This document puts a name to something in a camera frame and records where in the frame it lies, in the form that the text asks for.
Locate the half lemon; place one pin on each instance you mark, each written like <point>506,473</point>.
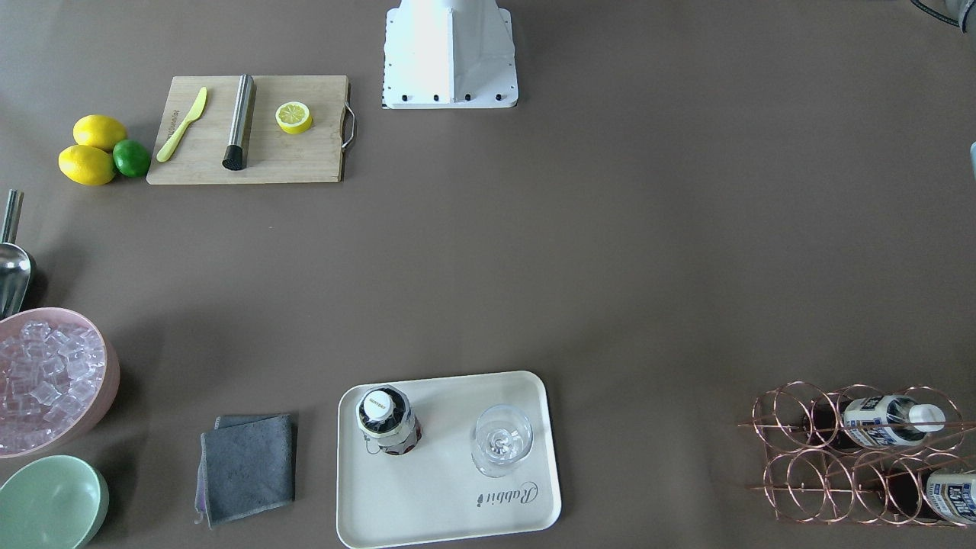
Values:
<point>294,117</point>

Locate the cream rabbit tray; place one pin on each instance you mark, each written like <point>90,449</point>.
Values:
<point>435,493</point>

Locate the green lime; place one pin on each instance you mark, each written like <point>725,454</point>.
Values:
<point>131,158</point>

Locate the pink bowl with ice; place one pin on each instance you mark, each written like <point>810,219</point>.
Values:
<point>60,375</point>

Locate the yellow plastic knife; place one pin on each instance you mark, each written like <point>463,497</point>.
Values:
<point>195,112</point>

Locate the copper wire bottle basket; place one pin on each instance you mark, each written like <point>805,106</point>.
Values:
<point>806,482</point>

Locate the clear wine glass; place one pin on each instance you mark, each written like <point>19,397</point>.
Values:
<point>501,440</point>

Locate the bamboo cutting board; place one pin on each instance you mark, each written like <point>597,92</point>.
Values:
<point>271,155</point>

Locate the grey folded cloth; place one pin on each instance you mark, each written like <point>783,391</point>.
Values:
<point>247,466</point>

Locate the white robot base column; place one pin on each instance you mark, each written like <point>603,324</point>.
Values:
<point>449,55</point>

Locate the yellow lemon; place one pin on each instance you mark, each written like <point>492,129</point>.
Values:
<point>100,131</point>
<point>87,165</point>

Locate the tea bottle white cap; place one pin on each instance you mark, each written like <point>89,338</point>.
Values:
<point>932,495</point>
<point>387,420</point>
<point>874,422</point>

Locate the steel muddler black tip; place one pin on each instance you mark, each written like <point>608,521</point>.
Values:
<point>236,151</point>

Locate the green bowl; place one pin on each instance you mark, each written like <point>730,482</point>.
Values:
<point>59,501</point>

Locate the steel ice scoop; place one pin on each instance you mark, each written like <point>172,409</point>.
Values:
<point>17,266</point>

